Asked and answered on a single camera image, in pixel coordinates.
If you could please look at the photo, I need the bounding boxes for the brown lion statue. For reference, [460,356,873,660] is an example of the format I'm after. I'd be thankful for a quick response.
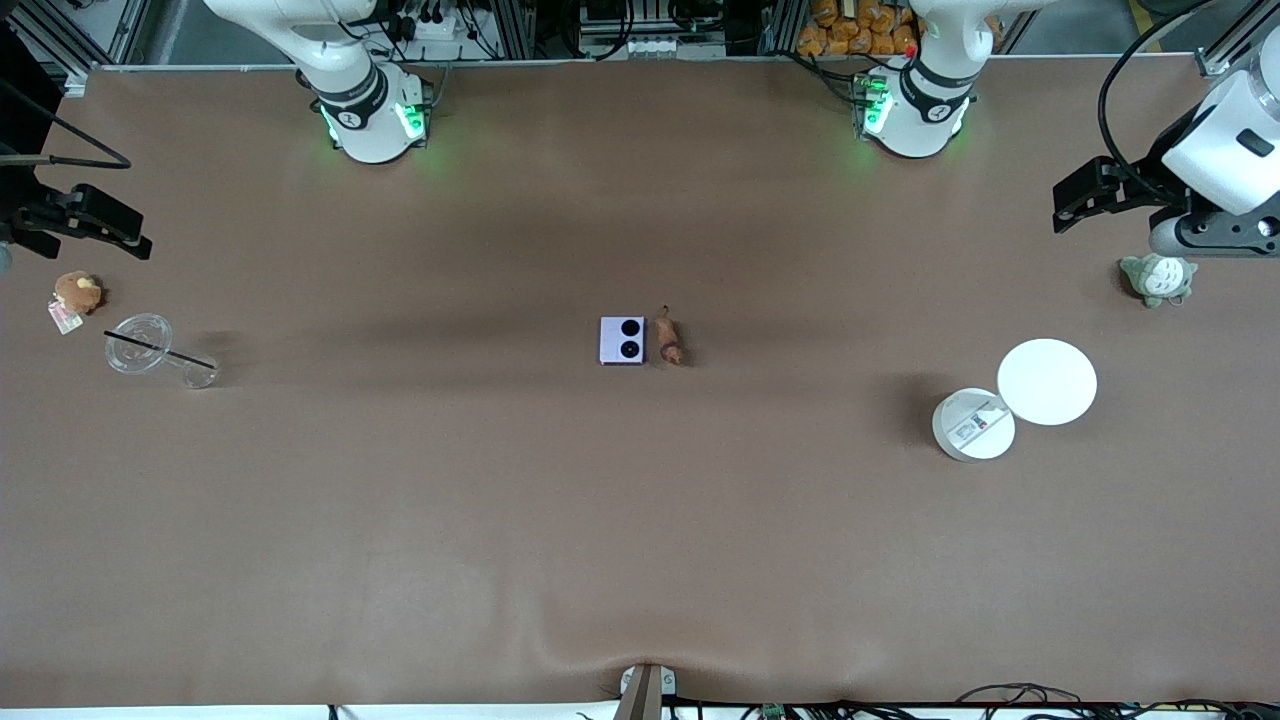
[655,306,687,367]

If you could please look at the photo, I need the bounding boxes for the white box two black circles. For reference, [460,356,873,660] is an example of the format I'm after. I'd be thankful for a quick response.
[599,316,647,366]

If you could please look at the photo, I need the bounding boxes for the brown plush toy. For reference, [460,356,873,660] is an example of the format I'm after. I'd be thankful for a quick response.
[54,272,104,315]

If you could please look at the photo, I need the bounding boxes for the grey totoro plush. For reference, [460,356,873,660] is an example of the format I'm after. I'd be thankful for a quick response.
[1119,253,1198,309]

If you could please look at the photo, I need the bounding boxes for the large clear glass cup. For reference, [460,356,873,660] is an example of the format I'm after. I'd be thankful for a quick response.
[105,313,174,376]

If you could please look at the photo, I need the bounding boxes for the black straw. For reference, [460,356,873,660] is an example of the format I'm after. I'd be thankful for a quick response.
[104,331,217,370]

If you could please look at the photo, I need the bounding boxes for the white round lid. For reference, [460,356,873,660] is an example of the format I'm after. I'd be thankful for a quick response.
[997,339,1099,427]

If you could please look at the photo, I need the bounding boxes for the white round box with label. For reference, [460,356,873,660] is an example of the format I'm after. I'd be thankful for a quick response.
[932,388,1017,463]

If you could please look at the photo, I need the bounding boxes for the orange plush pile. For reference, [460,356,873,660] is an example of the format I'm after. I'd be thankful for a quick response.
[796,0,921,57]

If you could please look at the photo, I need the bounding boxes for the white power strip with plugs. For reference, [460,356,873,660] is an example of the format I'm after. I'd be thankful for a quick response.
[392,0,463,43]

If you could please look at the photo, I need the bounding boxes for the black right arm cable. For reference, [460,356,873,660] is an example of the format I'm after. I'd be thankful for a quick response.
[0,75,133,171]

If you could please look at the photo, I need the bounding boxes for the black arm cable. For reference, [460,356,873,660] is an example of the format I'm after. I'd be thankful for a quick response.
[1097,0,1236,206]
[0,75,133,171]

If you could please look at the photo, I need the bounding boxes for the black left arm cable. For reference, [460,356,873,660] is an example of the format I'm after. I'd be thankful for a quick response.
[1097,0,1236,206]

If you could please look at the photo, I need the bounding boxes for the aluminium frame post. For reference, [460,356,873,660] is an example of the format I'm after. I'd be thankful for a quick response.
[8,0,151,98]
[1195,0,1280,79]

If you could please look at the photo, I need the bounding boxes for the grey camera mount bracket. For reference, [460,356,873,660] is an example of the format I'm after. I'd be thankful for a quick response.
[616,662,678,720]

